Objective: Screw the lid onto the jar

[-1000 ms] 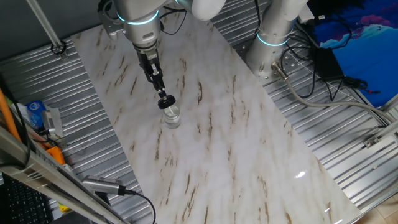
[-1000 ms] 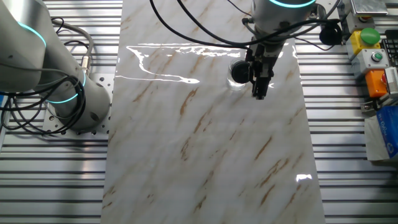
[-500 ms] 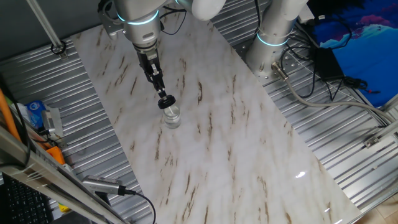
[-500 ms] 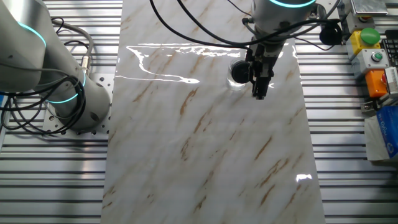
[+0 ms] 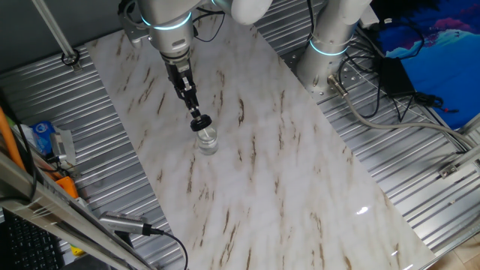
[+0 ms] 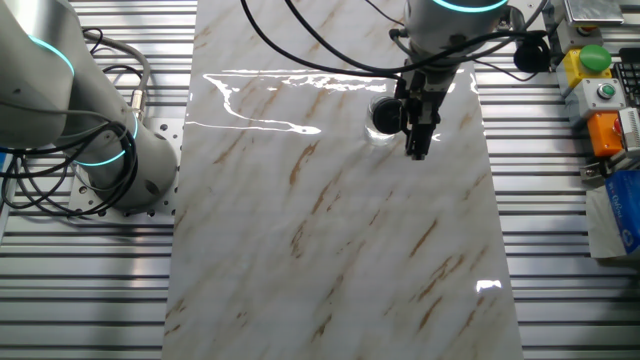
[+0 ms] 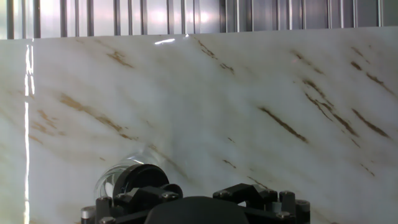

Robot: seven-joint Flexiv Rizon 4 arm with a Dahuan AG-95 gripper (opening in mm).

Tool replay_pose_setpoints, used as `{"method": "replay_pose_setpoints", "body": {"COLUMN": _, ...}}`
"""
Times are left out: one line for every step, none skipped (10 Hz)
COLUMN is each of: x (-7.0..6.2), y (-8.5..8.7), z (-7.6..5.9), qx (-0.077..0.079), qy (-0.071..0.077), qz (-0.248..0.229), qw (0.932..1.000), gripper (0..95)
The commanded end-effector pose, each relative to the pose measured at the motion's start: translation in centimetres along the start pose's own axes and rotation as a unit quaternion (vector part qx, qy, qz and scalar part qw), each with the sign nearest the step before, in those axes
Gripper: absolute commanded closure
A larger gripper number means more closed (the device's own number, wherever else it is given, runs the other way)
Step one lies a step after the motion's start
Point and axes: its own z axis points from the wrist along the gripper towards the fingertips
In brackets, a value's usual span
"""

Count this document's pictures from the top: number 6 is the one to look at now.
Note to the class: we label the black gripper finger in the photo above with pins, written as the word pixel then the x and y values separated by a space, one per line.
pixel 427 140
pixel 412 142

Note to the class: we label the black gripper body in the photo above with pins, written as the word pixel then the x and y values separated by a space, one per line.
pixel 424 100

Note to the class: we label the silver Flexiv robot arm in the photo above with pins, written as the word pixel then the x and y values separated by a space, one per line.
pixel 50 100

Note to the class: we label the small clear glass jar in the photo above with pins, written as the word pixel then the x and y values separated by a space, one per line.
pixel 377 139

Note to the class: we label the white marble pattern mat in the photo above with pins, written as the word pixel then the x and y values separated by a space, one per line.
pixel 325 225

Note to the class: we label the yellow box green mushroom button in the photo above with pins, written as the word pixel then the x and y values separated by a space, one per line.
pixel 575 67

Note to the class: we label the grey box red button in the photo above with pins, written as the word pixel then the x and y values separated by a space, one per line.
pixel 570 36

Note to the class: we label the grey box small green button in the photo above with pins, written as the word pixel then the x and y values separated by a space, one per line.
pixel 595 102

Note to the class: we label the orange button box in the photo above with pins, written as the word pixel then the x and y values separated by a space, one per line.
pixel 602 135

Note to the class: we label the shiny metal plate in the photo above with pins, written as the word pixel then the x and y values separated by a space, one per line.
pixel 592 11

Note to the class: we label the black keyboard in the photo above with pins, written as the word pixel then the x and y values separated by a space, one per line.
pixel 631 75

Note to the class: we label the blue tissue pack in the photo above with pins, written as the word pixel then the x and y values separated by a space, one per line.
pixel 625 210

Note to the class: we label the blue printed cloth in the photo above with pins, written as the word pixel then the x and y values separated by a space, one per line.
pixel 2 162

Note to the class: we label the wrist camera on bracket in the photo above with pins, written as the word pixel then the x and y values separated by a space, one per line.
pixel 531 55

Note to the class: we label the small silver metal bracket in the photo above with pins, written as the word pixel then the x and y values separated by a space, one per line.
pixel 597 169

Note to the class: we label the silver ribbed camera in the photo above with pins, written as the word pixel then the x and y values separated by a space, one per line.
pixel 631 127

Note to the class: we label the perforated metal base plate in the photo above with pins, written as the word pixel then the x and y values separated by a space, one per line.
pixel 167 132

